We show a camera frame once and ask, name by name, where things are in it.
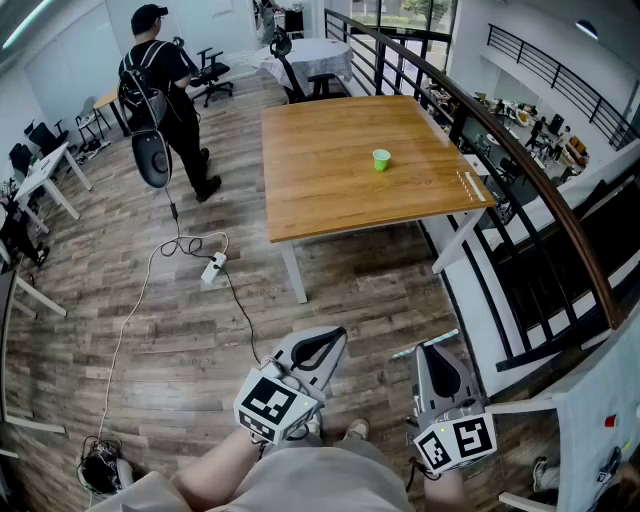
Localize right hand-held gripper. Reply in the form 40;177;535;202
412;343;499;476

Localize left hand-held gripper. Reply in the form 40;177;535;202
233;326;349;446

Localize person's right forearm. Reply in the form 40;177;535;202
423;467;470;512

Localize person's left forearm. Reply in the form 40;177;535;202
174;427;265;512

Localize white wrapped straw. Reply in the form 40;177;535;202
464;171;487;203

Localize person's right shoe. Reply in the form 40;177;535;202
343;418;372;442

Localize person's beige shorts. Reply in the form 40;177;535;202
89;438;416;512

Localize white power strip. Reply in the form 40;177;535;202
200;251;228;286

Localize white table light cloth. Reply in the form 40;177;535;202
483;319;640;512

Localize wooden table white legs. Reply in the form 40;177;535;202
260;94;497;305

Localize black railing wooden handrail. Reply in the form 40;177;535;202
323;8;624;374

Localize dark oval hanging device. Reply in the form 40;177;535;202
131;128;174;190

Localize black high-back office chair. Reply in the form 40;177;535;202
269;25;347;105

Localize round table checkered cloth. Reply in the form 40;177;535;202
251;37;355;84

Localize black armrest office chair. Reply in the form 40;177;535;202
188;47;235;109

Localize grey chair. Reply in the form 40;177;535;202
74;95;113;147

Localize small wooden side table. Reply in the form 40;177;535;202
92;87;132;138

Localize white desk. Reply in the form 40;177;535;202
12;142;94;234

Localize black balcony railing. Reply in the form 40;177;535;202
486;22;640;152

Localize black chairs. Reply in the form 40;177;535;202
8;118;71;174

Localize black floor cable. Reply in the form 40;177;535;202
218;267;262;365

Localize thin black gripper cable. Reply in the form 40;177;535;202
403;455;432;494

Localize white floor cable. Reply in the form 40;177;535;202
94;230;230;444

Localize black device power cable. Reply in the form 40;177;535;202
158;185;217;261

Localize black cable bundle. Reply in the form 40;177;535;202
76;434;135;497

